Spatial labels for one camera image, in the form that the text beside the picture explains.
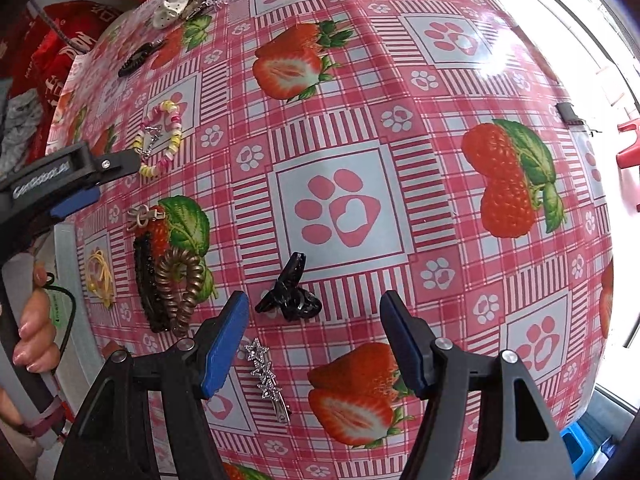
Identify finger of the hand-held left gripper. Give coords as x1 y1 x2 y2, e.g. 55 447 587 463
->
95 151 143 187
49 186 102 222

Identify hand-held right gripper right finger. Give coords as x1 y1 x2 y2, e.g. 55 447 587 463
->
379 291 576 480

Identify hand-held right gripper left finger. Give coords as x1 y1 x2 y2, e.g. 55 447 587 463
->
52 291 250 480

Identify silver star hair clip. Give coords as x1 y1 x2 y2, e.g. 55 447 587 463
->
239 338 293 425

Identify beige bow hair clip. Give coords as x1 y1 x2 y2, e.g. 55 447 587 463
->
125 204 166 235

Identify pink yellow beaded bracelet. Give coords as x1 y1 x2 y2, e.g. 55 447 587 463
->
131 101 185 178

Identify yellow elastic hair ties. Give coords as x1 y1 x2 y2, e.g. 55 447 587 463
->
84 247 117 308

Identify black claw hair clip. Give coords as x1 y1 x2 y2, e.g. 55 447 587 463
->
254 251 325 322

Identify brown spiral hair tie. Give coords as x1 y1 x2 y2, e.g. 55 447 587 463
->
154 247 207 338

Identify black beaded hair clip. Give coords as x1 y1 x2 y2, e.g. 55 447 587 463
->
132 230 173 333

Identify person's left hand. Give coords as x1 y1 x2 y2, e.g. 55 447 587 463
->
14 262 63 373

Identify grey cloth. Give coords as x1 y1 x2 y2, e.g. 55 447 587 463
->
0 92 46 161

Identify black banana hair clip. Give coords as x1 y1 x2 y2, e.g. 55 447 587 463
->
117 39 166 78

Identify white dotted scrunchie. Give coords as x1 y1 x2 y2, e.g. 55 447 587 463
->
152 0 201 31

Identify blue plastic stool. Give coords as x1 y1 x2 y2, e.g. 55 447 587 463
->
560 422 621 480

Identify strawberry print pink tablecloth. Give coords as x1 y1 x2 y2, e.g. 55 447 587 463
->
45 0 616 480

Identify black tablecloth clamp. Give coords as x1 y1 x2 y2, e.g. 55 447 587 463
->
556 102 586 128

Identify red plastic stool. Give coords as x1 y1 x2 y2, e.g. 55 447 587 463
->
616 119 640 211

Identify black cable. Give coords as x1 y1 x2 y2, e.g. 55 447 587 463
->
45 272 78 356

